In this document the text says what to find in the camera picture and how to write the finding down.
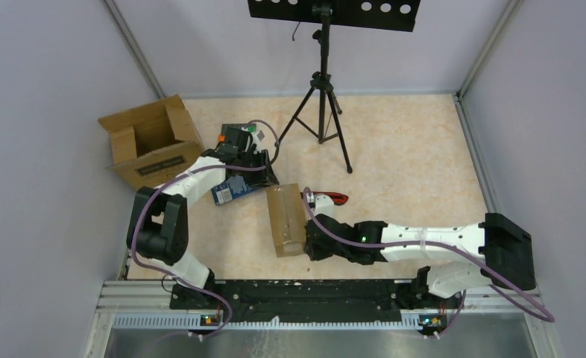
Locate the small cardboard box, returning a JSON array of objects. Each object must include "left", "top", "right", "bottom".
[{"left": 266, "top": 183, "right": 306, "bottom": 257}]

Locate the black perforated plate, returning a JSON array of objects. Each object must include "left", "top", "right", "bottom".
[{"left": 248, "top": 0, "right": 420, "bottom": 32}]

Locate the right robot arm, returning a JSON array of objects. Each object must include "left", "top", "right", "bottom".
[{"left": 304, "top": 213, "right": 536, "bottom": 307}]

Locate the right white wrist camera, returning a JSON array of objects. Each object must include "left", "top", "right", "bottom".
[{"left": 302, "top": 192, "right": 335, "bottom": 221}]

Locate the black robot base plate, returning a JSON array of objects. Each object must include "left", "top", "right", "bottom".
[{"left": 169, "top": 277, "right": 464, "bottom": 327}]

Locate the red black utility knife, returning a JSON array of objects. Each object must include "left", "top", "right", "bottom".
[{"left": 300, "top": 190, "right": 349, "bottom": 207}]

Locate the grey toy brick baseplate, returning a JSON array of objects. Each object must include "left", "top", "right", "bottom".
[{"left": 221, "top": 123, "right": 248, "bottom": 131}]

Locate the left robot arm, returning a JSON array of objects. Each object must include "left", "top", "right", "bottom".
[{"left": 126, "top": 119, "right": 279, "bottom": 309}]

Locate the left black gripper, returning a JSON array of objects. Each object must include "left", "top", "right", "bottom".
[{"left": 237, "top": 148, "right": 279, "bottom": 187}]

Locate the large cardboard box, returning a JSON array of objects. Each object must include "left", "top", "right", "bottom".
[{"left": 98, "top": 95, "right": 205, "bottom": 190}]

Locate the black tripod stand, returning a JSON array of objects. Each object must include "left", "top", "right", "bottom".
[{"left": 278, "top": 1, "right": 353, "bottom": 174}]

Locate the blue blister pack item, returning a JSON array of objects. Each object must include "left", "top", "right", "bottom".
[{"left": 211, "top": 175, "right": 257, "bottom": 206}]

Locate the grey cable duct rail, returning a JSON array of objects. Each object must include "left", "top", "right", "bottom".
[{"left": 113, "top": 313, "right": 422, "bottom": 330}]

